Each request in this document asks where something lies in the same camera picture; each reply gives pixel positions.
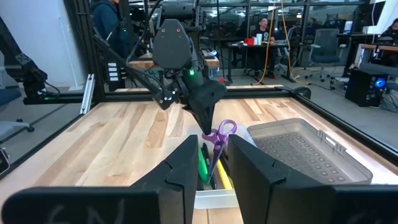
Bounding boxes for black controller box with labels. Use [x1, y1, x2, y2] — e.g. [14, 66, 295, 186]
[104, 60, 126, 91]

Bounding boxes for black computer with blue light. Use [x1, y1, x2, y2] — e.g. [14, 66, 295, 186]
[344, 67, 389, 108]

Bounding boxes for purple scissors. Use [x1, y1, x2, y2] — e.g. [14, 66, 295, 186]
[201, 119, 238, 185]

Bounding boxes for clear plastic supply box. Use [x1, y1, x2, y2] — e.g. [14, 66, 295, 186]
[193, 124, 257, 210]

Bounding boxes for person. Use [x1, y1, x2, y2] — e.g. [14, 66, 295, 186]
[381, 17, 398, 40]
[90, 0, 133, 60]
[250, 17, 277, 79]

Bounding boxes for silver aluminium rail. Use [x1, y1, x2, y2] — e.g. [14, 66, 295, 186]
[79, 73, 96, 115]

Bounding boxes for wooden background table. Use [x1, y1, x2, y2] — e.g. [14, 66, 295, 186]
[129, 49, 220, 71]

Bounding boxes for blue chair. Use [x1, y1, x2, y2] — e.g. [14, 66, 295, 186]
[0, 88, 35, 134]

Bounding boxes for black pen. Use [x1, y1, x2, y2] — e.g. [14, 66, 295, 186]
[201, 142, 213, 167]

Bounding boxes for yellow highlighter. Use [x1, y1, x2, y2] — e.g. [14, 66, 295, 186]
[216, 159, 234, 190]

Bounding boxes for green pen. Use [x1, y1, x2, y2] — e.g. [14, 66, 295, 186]
[198, 146, 210, 185]

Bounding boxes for yellow hanging cable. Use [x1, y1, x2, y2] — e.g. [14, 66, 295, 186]
[252, 0, 277, 86]
[279, 0, 313, 86]

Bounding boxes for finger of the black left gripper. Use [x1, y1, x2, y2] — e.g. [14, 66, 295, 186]
[200, 104, 218, 136]
[182, 105, 206, 135]

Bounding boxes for black background desk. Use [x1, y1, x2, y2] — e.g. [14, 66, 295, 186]
[225, 42, 301, 84]

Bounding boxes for grey mesh office chair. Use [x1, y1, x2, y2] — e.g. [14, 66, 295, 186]
[304, 27, 348, 83]

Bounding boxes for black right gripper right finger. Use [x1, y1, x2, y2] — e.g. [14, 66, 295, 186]
[228, 134, 340, 224]

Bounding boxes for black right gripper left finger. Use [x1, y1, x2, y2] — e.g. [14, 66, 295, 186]
[129, 134, 199, 224]

